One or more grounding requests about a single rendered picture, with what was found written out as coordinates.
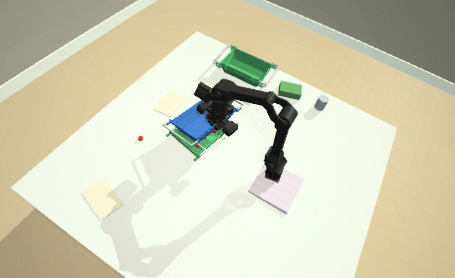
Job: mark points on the grey cylinder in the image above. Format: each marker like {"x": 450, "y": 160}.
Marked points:
{"x": 321, "y": 102}

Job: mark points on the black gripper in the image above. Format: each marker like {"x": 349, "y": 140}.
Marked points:
{"x": 214, "y": 117}

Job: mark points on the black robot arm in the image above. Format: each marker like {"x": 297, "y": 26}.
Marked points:
{"x": 223, "y": 94}

